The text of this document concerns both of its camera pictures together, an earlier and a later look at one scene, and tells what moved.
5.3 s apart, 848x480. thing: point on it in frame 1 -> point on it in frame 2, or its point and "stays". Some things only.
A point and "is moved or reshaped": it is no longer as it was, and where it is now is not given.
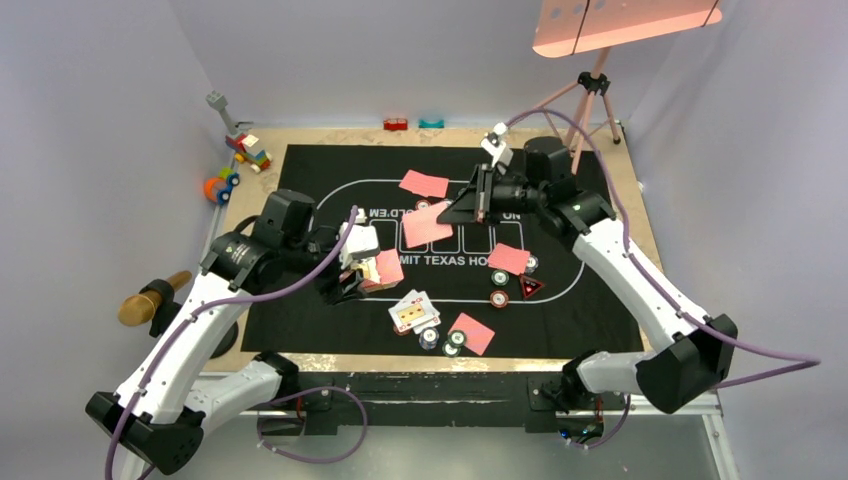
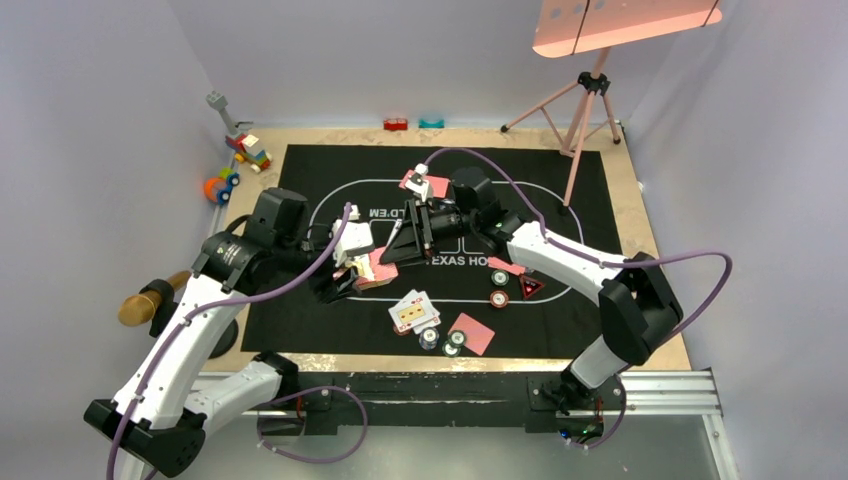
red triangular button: [530, 286] stays
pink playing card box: [379, 273] is moved or reshaped
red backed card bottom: [477, 335] stays
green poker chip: [500, 278] stays
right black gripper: [476, 203] -> [416, 237]
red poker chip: [499, 299] stays
